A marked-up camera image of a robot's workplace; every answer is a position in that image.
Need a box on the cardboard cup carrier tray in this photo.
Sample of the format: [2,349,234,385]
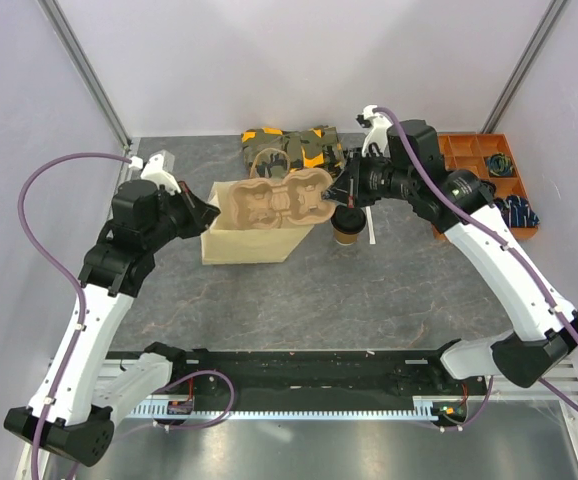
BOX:
[226,168,336,230]

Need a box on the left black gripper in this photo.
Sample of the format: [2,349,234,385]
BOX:
[145,180,221,252]

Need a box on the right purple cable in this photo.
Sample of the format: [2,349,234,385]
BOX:
[374,105,578,432]

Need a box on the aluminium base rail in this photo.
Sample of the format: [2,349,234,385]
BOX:
[94,358,578,401]

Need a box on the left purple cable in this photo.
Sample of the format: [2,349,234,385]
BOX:
[17,153,143,480]

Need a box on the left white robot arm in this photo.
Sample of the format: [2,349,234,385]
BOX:
[4,180,220,467]

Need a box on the white slotted cable duct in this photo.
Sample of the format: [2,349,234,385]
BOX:
[126,398,438,422]

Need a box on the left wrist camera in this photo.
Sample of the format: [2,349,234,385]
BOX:
[129,150,181,195]

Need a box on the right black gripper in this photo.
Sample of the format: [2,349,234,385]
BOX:
[324,147,416,208]

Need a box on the aluminium frame post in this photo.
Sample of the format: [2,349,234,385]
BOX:
[37,0,132,152]
[480,0,570,134]

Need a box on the brown paper bag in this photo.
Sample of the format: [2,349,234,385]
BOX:
[199,147,315,266]

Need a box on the camouflage folded cloth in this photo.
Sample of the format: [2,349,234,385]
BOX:
[241,125,345,179]

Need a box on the black plastic cup lid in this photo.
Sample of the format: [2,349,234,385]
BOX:
[331,205,367,235]

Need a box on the orange compartment organizer tray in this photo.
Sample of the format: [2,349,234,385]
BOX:
[438,133,538,241]

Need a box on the purple cable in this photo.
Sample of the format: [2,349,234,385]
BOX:
[17,153,143,480]
[374,105,578,432]

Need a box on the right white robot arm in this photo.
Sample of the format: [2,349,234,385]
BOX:
[324,110,578,394]

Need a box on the right aluminium frame post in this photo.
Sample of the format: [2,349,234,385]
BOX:
[480,0,570,134]

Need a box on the blue white striped sock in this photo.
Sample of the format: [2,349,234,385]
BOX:
[498,195,540,228]

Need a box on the white wrapped straw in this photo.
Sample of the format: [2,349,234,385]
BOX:
[365,206,376,245]

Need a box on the brown paper coffee cup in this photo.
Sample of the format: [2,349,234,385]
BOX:
[330,205,367,246]

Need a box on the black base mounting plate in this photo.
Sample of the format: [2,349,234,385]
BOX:
[145,342,486,415]

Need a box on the blue yellow rolled sock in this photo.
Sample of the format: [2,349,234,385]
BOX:
[485,152,515,178]

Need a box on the left aluminium frame post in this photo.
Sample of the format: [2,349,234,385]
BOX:
[37,0,132,152]

